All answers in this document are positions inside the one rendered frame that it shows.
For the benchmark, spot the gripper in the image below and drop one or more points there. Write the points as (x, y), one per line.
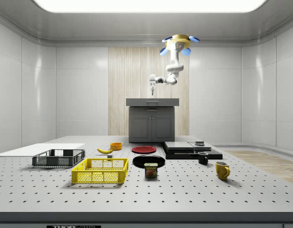
(152, 86)

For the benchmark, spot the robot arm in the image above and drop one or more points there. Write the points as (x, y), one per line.
(175, 59)

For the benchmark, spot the white cabinet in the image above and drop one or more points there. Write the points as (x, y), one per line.
(151, 126)

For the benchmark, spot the red plate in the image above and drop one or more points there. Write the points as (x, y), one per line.
(144, 149)

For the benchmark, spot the black stove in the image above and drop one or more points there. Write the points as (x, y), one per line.
(179, 147)

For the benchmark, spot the yellow bowl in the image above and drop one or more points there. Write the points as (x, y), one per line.
(116, 146)

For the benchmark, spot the black plate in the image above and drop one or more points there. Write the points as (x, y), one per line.
(141, 160)

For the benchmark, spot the banana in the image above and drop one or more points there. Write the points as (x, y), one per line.
(104, 151)

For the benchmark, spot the flat-sided can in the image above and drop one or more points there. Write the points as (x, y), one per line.
(151, 171)

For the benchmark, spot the black mug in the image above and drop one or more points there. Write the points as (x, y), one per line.
(202, 158)

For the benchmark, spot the yellow basket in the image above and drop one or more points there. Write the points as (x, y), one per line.
(96, 177)

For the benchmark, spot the yellow mug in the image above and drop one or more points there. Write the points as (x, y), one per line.
(221, 171)

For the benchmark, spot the dark grey basket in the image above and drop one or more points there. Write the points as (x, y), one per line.
(53, 161)

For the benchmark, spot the white board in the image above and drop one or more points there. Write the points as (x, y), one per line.
(30, 149)

